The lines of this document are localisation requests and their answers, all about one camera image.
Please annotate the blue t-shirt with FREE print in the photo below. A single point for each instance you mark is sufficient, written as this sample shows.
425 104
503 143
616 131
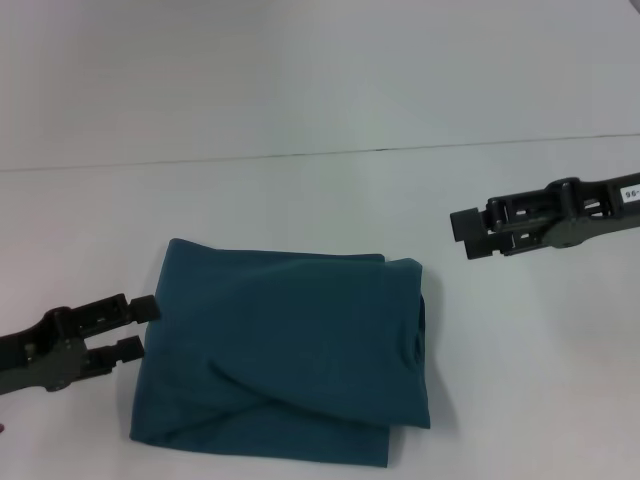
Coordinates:
285 350

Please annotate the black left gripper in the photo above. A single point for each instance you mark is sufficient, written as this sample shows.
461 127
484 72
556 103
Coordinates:
50 345

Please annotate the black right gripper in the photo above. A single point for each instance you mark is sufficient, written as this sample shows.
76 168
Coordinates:
565 210

